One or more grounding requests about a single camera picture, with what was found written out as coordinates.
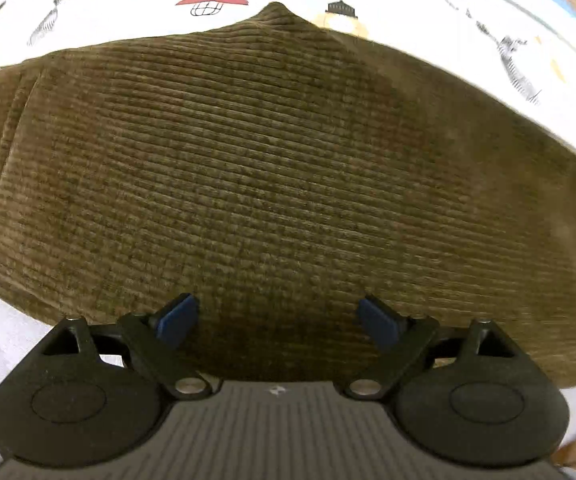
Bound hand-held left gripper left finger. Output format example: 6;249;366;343
43;293;214;401

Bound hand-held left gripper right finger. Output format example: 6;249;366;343
335;296;517;400

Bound olive corduroy pants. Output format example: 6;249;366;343
0;1;576;388

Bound printed grey white bed sheet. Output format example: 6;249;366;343
0;0;576;461

